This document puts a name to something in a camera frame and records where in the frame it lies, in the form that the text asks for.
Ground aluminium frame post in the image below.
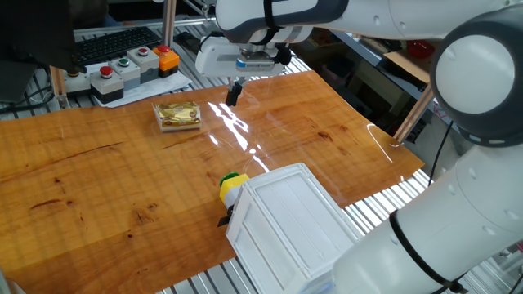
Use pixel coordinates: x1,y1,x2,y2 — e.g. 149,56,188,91
161,0,177,48
392,83,435,144

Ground yellow box with green button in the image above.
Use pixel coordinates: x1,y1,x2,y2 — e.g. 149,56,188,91
218,171,251,207

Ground black computer keyboard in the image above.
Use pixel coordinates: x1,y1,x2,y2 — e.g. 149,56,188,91
74,26,163,66

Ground grey black box red button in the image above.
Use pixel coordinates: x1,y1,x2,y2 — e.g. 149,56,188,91
89,65,125,105

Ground white paper sheet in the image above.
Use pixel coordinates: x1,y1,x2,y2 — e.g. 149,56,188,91
90,60,193,109

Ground white plastic crate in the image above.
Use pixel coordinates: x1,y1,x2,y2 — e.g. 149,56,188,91
225,162,360,294

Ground orange box red button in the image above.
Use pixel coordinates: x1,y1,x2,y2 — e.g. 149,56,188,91
152,44,181,79

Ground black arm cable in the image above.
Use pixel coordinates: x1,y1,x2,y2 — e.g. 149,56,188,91
388,210,469,294

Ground black monitor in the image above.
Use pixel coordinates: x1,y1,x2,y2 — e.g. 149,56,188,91
0,0,110,103

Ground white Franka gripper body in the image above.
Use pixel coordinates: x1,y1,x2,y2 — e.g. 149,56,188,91
194,36,292,79

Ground black floor cables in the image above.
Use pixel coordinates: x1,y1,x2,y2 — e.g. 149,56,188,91
0,81,55,116

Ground gold foil snack packet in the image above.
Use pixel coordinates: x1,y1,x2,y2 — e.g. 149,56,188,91
151,100,203,133

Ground wood pattern table mat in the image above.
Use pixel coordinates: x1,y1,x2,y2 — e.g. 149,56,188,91
0,69,425,294

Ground thin black hanging cable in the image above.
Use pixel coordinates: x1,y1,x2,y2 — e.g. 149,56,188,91
427,120,454,188

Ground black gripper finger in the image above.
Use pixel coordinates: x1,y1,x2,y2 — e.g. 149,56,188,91
230,77,248,106
225,82,237,108

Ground wooden frame strip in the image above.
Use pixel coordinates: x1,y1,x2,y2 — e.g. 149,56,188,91
49,65,69,109

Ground red round object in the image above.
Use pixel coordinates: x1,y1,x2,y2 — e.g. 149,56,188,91
406,39,436,60

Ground grey box small red button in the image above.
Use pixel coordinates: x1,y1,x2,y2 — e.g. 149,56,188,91
127,47,160,84

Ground white box brown button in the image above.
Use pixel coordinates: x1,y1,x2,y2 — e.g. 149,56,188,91
63,69,92,96

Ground grey box green button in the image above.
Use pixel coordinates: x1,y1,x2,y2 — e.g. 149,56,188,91
108,57,141,91

